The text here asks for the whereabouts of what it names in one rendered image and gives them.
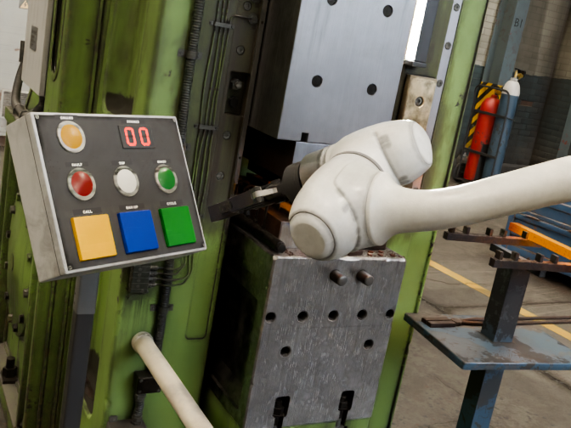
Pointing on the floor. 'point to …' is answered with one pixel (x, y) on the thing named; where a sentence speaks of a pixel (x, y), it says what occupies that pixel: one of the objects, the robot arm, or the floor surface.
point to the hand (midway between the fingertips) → (225, 210)
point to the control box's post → (79, 349)
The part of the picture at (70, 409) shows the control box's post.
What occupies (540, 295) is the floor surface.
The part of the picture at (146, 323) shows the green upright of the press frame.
